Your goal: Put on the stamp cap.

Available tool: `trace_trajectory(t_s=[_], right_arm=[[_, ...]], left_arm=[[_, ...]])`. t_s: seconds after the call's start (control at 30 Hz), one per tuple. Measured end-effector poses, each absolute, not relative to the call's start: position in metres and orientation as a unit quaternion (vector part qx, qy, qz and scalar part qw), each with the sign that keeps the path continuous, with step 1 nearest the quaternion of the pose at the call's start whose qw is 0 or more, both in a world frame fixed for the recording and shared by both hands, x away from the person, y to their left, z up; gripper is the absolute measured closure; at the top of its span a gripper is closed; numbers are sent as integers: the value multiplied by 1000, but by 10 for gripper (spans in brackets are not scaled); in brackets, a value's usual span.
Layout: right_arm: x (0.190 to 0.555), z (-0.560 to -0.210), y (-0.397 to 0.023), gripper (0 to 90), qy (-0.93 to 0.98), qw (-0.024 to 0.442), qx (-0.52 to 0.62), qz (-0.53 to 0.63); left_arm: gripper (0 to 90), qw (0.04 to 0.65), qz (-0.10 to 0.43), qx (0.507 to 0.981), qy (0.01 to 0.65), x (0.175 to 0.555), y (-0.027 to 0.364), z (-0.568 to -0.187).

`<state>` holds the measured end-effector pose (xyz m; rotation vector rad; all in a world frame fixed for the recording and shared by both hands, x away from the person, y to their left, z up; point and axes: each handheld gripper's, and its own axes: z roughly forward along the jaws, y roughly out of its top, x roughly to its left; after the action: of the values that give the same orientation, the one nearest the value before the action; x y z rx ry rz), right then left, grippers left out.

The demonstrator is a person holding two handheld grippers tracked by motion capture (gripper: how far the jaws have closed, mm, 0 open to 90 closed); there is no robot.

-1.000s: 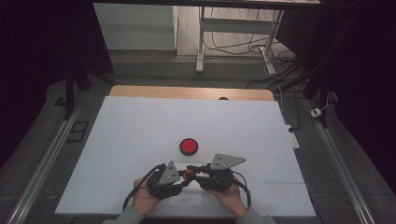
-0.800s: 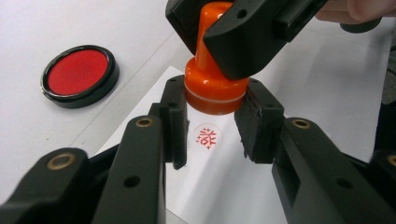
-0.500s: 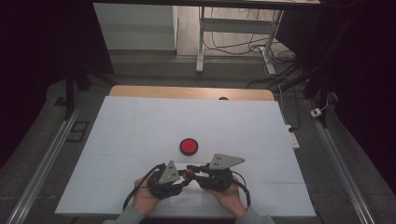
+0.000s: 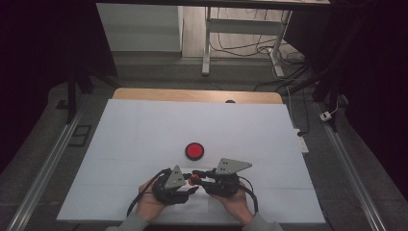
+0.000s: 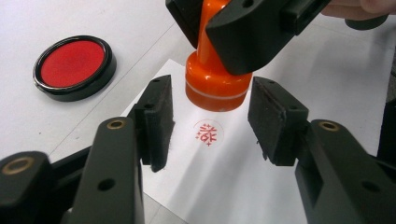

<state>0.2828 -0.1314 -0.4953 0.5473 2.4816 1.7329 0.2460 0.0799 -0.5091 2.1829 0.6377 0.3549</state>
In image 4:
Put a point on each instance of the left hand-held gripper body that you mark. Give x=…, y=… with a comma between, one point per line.
x=174, y=179

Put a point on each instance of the white table cover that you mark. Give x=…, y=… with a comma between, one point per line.
x=154, y=128

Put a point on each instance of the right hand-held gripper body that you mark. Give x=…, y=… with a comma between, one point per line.
x=231, y=166

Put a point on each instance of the person's left hand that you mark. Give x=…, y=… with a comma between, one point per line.
x=147, y=203

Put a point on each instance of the dark curtain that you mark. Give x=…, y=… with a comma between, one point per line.
x=378, y=80
x=32, y=64

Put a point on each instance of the metal floor rail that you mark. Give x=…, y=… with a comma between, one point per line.
x=352, y=173
x=45, y=170

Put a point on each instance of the white desk frame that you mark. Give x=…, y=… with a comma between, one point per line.
x=243, y=26

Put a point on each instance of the white plug adapter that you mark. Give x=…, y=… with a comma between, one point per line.
x=325, y=116

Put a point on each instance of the white power strip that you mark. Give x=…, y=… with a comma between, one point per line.
x=302, y=142

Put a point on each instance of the white paper sheet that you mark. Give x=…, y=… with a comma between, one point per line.
x=192, y=207

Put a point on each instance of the small orange stamp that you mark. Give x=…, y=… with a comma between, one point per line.
x=195, y=176

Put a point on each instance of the black table grommet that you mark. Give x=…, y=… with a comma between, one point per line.
x=230, y=101

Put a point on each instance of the black floor frame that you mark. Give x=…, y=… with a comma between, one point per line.
x=80, y=135

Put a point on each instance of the person's right hand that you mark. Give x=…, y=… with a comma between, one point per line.
x=237, y=205

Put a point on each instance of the black metal stand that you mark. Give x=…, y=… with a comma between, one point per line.
x=332, y=96
x=71, y=96

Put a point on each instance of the round black red ink pad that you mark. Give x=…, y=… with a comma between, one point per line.
x=194, y=151

